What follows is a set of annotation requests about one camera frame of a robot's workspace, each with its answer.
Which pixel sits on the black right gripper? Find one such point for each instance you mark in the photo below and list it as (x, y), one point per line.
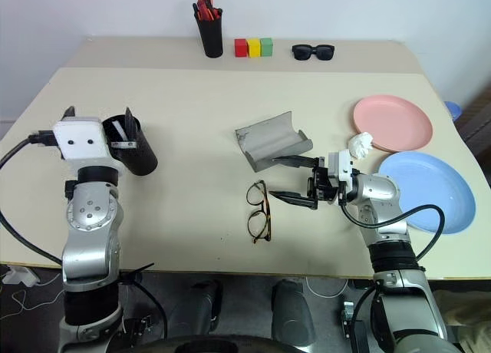
(322, 184)

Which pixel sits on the black cylindrical cup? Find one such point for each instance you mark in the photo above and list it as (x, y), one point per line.
(144, 157)

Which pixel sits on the tortoiseshell round eyeglasses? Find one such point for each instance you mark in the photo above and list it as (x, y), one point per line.
(268, 211)

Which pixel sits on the grey glasses case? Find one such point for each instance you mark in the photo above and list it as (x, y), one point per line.
(268, 138)

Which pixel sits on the blue plastic plate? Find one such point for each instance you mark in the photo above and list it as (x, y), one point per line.
(433, 180)

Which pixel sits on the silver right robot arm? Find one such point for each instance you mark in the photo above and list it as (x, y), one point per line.
(377, 188)

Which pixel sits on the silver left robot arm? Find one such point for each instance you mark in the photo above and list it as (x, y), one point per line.
(92, 230)

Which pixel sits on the crumpled white tissue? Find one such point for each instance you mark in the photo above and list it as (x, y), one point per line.
(360, 145)

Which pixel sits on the pink plastic plate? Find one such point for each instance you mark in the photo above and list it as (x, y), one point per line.
(391, 119)

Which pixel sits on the black pen holder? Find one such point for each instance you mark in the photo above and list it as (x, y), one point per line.
(211, 38)

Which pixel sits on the black sunglasses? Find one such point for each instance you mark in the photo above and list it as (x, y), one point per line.
(303, 53)

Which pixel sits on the red black pen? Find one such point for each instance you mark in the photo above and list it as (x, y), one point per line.
(199, 12)
(215, 14)

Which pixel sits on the dark grey rounded shape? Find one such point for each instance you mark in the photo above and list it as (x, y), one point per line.
(291, 314)
(199, 311)

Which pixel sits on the red cube block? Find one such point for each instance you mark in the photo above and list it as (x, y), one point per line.
(241, 48)

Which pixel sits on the green cube block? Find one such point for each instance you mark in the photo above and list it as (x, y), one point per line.
(266, 47)

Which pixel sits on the yellow cube block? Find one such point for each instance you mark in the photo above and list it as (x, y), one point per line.
(254, 48)

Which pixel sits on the small metal clamp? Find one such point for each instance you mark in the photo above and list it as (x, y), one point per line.
(347, 314)
(138, 328)

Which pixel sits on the black zip tie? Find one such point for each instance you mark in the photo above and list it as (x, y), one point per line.
(134, 271)

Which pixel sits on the white power strip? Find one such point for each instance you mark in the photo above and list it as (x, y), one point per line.
(17, 275)

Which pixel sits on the blue plastic bowl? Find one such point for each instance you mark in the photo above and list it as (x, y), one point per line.
(453, 110)

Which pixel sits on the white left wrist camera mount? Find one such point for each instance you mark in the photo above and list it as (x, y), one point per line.
(80, 138)

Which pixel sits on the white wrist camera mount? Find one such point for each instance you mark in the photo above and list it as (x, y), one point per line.
(339, 165)
(80, 138)

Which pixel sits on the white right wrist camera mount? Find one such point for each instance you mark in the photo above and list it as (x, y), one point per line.
(339, 165)

